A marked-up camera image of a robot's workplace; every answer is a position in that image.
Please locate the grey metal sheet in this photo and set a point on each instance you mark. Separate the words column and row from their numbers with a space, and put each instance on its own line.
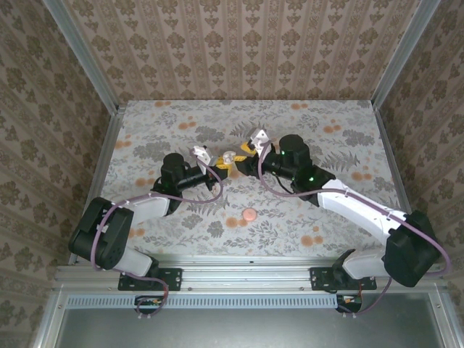
column 253, row 330

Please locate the white earbud charging case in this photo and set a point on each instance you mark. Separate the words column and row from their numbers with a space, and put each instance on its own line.
column 228, row 157

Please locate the small pink lid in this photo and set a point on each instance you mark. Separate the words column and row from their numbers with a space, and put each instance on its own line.
column 249, row 214

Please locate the aluminium frame post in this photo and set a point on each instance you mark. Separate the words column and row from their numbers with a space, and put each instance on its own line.
column 85, row 58
column 404, row 54

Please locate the small black controller board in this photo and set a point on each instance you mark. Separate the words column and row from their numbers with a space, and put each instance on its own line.
column 349, row 302
column 150, row 302

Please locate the aluminium table side rail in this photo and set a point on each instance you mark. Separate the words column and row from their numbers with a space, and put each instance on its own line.
column 394, row 163
column 104, row 163

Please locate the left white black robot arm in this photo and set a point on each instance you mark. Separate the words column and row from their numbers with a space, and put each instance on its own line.
column 108, row 235

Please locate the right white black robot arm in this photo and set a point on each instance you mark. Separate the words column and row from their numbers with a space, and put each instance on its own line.
column 409, row 253

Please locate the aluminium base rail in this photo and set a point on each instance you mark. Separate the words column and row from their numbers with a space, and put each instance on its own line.
column 246, row 272

